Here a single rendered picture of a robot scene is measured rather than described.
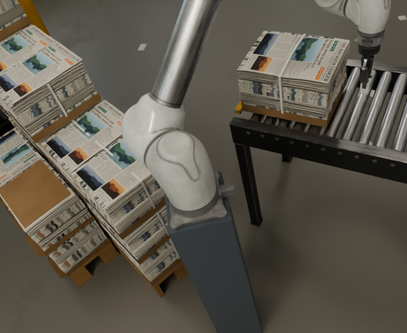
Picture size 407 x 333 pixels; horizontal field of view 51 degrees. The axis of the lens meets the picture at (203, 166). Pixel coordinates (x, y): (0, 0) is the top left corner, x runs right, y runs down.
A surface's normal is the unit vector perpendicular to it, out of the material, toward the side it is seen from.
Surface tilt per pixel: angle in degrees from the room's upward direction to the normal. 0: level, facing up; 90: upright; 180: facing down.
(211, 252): 90
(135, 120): 46
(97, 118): 1
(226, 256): 90
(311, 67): 3
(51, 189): 0
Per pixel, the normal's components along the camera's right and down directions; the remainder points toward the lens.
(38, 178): -0.20, -0.64
